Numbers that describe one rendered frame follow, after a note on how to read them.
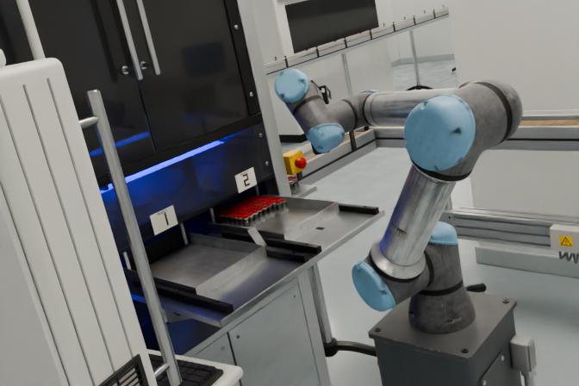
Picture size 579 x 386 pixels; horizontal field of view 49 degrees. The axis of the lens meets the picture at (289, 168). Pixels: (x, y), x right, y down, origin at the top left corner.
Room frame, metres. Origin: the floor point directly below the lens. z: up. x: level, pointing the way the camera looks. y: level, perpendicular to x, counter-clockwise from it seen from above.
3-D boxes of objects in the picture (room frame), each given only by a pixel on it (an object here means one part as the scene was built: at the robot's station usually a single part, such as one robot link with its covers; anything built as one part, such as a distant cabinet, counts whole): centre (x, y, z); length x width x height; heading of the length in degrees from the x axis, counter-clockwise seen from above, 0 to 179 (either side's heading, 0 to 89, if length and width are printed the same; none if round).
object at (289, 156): (2.18, -0.01, 1.00); 0.08 x 0.07 x 0.07; 45
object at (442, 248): (1.30, -0.27, 0.96); 0.13 x 0.12 x 0.14; 122
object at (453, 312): (1.30, -0.28, 0.84); 0.15 x 0.15 x 0.10
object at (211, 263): (1.68, 0.32, 0.90); 0.34 x 0.26 x 0.04; 45
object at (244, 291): (1.75, 0.15, 0.87); 0.70 x 0.48 x 0.02; 135
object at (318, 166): (2.48, -0.11, 0.92); 0.69 x 0.16 x 0.16; 135
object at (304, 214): (1.92, 0.08, 0.90); 0.34 x 0.26 x 0.04; 45
